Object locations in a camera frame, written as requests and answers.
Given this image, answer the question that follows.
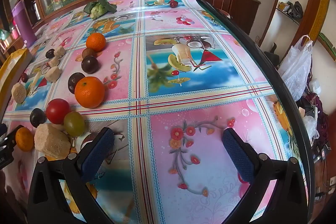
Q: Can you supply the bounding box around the green grape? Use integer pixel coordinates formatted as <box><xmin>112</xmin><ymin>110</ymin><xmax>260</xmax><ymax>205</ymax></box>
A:
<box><xmin>64</xmin><ymin>111</ymin><xmax>86</xmax><ymax>136</ymax></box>

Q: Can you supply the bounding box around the dark passion fruit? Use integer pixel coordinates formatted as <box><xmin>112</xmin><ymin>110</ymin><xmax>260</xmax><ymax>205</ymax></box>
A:
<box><xmin>68</xmin><ymin>72</ymin><xmax>86</xmax><ymax>94</ymax></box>
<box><xmin>81</xmin><ymin>55</ymin><xmax>100</xmax><ymax>74</ymax></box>

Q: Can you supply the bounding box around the leaf-wrapped green grapes bunch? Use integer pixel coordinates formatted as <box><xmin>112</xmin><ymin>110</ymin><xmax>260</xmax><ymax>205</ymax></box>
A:
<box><xmin>84</xmin><ymin>0</ymin><xmax>118</xmax><ymax>20</ymax></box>

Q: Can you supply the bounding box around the dark purple plum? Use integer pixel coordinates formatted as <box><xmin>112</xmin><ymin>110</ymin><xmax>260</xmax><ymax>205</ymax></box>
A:
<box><xmin>30</xmin><ymin>108</ymin><xmax>48</xmax><ymax>128</ymax></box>

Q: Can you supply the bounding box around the purple thermos bottle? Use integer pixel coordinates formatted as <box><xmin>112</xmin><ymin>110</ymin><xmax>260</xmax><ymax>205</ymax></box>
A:
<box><xmin>12</xmin><ymin>1</ymin><xmax>36</xmax><ymax>47</ymax></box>

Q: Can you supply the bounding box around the small brown round fruit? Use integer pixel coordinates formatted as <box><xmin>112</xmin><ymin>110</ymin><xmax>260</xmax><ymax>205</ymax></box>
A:
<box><xmin>82</xmin><ymin>48</ymin><xmax>96</xmax><ymax>59</ymax></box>

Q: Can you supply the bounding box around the small tangerine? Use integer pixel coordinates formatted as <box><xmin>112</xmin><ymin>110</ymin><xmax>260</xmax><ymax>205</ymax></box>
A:
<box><xmin>15</xmin><ymin>127</ymin><xmax>35</xmax><ymax>152</ymax></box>

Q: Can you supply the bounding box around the large orange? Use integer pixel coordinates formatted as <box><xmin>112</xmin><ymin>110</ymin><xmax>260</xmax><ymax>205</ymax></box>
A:
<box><xmin>75</xmin><ymin>76</ymin><xmax>105</xmax><ymax>108</ymax></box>

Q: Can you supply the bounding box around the yellow-rimmed white tray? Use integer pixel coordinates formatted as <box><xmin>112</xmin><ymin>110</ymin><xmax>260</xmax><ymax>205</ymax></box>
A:
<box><xmin>0</xmin><ymin>48</ymin><xmax>33</xmax><ymax>119</ymax></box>

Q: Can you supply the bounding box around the printed tablecloth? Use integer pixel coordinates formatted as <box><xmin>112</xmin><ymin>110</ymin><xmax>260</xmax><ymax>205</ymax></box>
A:
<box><xmin>0</xmin><ymin>0</ymin><xmax>313</xmax><ymax>224</ymax></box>

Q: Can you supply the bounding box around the red tomato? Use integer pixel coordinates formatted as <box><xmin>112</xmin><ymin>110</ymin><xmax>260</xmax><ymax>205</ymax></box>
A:
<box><xmin>46</xmin><ymin>98</ymin><xmax>71</xmax><ymax>125</ymax></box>

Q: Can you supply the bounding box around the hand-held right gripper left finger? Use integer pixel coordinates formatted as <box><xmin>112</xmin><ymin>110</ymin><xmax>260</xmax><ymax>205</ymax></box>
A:
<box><xmin>28</xmin><ymin>127</ymin><xmax>116</xmax><ymax>224</ymax></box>

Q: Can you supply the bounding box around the medium orange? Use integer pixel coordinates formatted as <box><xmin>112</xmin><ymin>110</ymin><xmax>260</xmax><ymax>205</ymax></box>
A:
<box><xmin>86</xmin><ymin>33</ymin><xmax>106</xmax><ymax>52</ymax></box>

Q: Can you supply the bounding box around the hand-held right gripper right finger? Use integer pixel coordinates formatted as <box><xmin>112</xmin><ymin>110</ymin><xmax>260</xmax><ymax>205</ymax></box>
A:
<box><xmin>222</xmin><ymin>127</ymin><xmax>310</xmax><ymax>224</ymax></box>

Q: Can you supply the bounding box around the large peeled sugarcane piece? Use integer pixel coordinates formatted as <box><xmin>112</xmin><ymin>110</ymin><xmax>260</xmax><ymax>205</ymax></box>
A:
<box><xmin>34</xmin><ymin>123</ymin><xmax>72</xmax><ymax>159</ymax></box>

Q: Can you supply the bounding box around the white plastic bag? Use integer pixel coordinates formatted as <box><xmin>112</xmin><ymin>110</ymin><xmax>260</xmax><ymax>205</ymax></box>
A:
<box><xmin>278</xmin><ymin>35</ymin><xmax>314</xmax><ymax>102</ymax></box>

